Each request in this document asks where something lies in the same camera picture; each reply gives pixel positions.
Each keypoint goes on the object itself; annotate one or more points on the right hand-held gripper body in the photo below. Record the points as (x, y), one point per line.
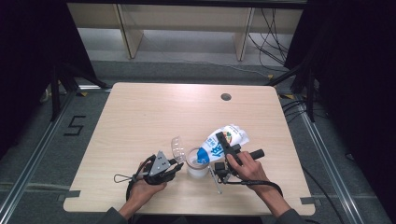
(234, 151)

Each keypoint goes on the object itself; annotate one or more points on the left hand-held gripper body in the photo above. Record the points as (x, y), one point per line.
(160, 165)

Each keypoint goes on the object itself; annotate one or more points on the blue and white bag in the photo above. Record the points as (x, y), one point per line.
(238, 133)

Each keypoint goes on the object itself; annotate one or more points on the clear plastic jar with lid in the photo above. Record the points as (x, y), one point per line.
(197, 171)

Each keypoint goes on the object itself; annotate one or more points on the person's right hand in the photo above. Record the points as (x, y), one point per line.
(252, 172)

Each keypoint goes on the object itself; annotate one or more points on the person's left hand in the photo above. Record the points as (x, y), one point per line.
(143, 193)

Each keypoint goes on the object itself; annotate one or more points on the yellow black hazard tape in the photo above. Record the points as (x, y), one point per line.
(287, 96)
(83, 94)

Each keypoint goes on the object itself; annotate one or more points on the grey tape strip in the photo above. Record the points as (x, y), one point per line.
(307, 200)
(73, 193)

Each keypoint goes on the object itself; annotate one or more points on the black metal stand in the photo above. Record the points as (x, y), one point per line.
(55, 93)
(309, 93)

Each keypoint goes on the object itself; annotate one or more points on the light wooden shelf unit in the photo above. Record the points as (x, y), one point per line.
(186, 18)

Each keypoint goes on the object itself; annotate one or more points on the black curtain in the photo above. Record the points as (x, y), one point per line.
(358, 77)
(28, 62)

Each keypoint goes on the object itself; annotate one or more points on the aluminium floor rail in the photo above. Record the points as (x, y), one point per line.
(330, 161)
(34, 155)

